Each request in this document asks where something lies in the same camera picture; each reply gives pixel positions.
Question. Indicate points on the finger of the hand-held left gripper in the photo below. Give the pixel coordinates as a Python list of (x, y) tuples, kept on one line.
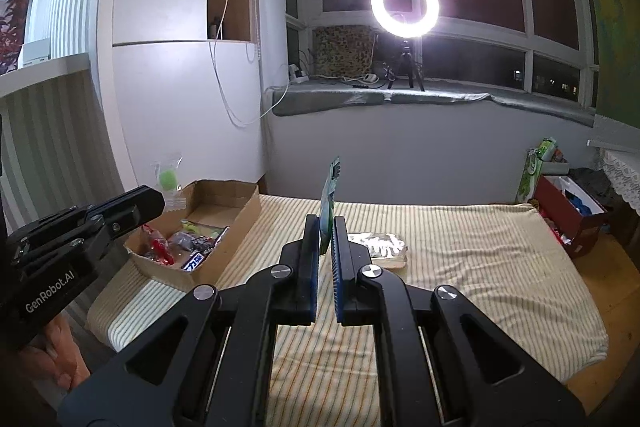
[(120, 199), (135, 214)]

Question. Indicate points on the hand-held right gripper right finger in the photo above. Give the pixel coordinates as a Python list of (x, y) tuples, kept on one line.
[(338, 272)]

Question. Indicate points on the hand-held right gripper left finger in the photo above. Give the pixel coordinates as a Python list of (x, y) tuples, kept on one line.
[(314, 267)]

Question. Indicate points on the red candy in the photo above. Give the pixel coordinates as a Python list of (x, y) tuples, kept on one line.
[(156, 248)]

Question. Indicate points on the green ball candy clear wrapper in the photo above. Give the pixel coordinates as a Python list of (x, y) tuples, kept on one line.
[(167, 179)]

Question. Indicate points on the thin blue green packet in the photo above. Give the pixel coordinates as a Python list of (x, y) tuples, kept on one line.
[(329, 202)]

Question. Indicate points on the brown cardboard box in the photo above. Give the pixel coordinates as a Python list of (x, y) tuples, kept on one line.
[(240, 217)]

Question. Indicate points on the person's left hand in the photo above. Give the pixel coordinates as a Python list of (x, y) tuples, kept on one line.
[(62, 357)]

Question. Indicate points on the pale cracker packet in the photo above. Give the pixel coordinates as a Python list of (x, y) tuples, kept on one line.
[(377, 247)]

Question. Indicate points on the brown chocolate bar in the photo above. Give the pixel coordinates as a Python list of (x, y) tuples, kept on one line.
[(193, 262)]

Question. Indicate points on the white wardrobe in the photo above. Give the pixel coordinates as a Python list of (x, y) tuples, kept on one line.
[(170, 97)]

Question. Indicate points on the striped bed mattress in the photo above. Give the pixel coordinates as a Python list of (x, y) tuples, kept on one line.
[(475, 282)]

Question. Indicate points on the small white box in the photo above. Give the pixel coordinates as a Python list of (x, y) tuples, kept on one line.
[(37, 53)]

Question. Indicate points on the white power strip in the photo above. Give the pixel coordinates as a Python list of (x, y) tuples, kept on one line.
[(297, 74)]

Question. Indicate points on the small white adapter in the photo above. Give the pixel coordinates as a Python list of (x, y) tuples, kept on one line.
[(371, 78)]

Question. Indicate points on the green carton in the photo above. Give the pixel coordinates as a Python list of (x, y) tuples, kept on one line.
[(530, 172)]

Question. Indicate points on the leopard print cushion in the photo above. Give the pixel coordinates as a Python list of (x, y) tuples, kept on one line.
[(342, 52)]

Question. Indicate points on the red box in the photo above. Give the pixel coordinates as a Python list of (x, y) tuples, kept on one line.
[(555, 212)]

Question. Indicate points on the black tripod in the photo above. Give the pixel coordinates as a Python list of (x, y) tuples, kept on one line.
[(406, 54)]

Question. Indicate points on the white lace cloth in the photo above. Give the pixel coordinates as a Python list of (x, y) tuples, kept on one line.
[(620, 172)]

